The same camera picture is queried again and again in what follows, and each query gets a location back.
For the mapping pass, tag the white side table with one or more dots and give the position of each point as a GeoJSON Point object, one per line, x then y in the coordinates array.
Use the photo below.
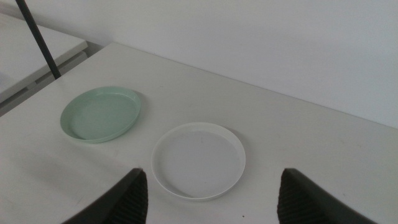
{"type": "Point", "coordinates": [18, 56]}

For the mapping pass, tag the black slanted pole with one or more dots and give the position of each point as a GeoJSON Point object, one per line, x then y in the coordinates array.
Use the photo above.
{"type": "Point", "coordinates": [38, 39]}

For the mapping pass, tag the white shallow bowl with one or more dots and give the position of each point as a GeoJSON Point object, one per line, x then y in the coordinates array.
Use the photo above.
{"type": "Point", "coordinates": [199, 161]}

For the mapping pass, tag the pale green shallow bowl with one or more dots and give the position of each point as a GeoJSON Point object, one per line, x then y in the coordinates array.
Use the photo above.
{"type": "Point", "coordinates": [101, 115]}

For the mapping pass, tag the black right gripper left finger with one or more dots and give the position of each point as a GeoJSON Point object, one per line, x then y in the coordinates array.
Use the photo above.
{"type": "Point", "coordinates": [124, 202]}

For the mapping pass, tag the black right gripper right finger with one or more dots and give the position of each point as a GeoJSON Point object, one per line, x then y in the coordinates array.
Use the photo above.
{"type": "Point", "coordinates": [304, 202]}

